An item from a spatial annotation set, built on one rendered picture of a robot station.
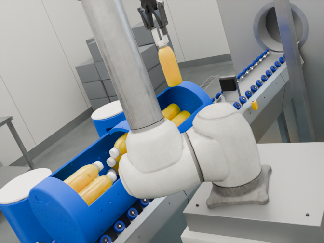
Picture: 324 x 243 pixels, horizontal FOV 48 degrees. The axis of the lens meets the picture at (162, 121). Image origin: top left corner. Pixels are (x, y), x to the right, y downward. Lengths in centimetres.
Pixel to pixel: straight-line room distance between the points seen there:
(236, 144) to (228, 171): 8
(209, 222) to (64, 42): 503
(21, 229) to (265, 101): 148
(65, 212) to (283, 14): 143
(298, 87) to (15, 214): 158
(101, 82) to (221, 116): 425
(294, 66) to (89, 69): 357
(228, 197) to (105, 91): 424
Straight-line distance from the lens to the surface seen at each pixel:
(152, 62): 476
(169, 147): 97
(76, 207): 122
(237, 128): 99
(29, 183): 188
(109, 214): 130
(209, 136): 98
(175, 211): 155
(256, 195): 107
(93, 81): 525
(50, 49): 569
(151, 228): 147
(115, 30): 95
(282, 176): 116
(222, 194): 109
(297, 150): 127
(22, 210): 181
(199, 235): 115
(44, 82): 553
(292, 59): 208
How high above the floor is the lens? 173
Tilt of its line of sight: 21 degrees down
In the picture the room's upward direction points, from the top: 20 degrees counter-clockwise
